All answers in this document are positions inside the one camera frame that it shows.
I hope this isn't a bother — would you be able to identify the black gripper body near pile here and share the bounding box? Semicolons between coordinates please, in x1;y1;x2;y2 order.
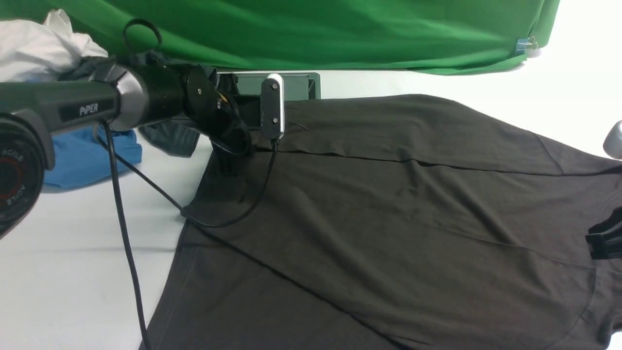
183;66;252;176

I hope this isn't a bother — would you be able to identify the black gripper body at collar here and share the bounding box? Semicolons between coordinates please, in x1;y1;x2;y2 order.
585;207;622;261

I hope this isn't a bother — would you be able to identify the dark gray long-sleeve shirt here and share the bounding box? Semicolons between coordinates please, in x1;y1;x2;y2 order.
149;95;621;350

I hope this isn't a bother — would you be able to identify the black robot arm with PiPER label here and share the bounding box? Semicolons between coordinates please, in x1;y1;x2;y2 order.
1;64;621;261

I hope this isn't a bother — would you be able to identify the dark teal crumpled garment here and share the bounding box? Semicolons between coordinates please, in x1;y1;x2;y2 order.
57;51;200;158

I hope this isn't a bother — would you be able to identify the recessed metal table hatch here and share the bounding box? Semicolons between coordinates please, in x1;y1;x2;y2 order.
217;72;321;131

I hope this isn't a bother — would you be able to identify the blue crumpled garment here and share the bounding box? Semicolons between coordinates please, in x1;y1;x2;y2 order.
44;127;142;190

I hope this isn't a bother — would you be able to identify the white crumpled garment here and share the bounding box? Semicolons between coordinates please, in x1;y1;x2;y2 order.
0;9;107;82

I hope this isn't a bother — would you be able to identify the blue binder clip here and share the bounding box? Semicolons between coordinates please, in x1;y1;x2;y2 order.
515;36;538;55

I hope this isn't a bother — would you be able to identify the green backdrop cloth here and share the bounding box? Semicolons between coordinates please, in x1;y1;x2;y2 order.
1;0;560;75

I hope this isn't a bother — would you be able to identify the silver-edged wrist camera near pile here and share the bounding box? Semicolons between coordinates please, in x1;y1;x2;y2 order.
260;73;286;141

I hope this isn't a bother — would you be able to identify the silver-edged wrist camera at collar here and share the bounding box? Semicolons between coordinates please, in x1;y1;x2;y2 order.
603;120;622;160

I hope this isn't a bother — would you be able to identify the black camera cable near pile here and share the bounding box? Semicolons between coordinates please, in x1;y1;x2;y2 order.
95;19;278;350

